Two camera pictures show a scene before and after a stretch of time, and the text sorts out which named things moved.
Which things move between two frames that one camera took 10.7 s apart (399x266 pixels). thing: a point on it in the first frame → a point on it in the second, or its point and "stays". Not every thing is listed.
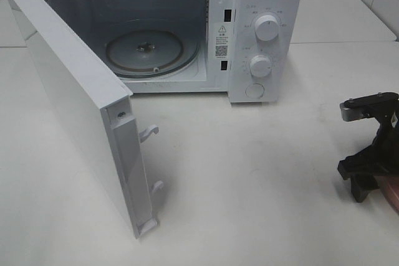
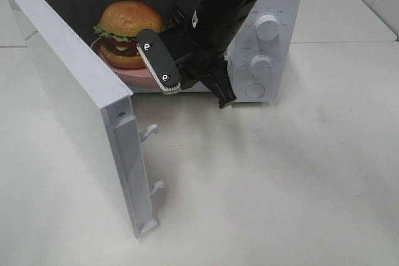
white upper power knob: x=266 y=27 stays
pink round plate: x=389 y=185 → x=136 y=79
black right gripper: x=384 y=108 → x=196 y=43
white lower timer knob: x=260 y=65 stays
